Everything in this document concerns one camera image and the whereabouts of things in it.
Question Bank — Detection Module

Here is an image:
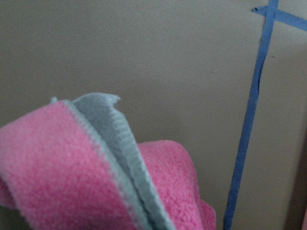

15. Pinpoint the pink and grey cloth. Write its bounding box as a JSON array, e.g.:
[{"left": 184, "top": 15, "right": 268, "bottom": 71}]
[{"left": 0, "top": 93, "right": 216, "bottom": 230}]

